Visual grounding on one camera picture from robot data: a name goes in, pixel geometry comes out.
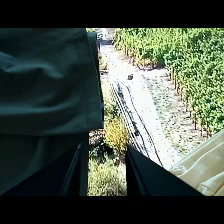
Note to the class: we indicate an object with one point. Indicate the dark grey T-shirt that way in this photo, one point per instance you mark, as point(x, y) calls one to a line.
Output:
point(46, 83)

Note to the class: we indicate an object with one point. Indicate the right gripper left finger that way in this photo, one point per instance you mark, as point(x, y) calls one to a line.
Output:
point(71, 176)

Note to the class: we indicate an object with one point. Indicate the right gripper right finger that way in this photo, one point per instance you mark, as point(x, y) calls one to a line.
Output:
point(150, 178)

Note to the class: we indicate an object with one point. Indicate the cream garment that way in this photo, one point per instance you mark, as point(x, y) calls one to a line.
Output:
point(206, 166)

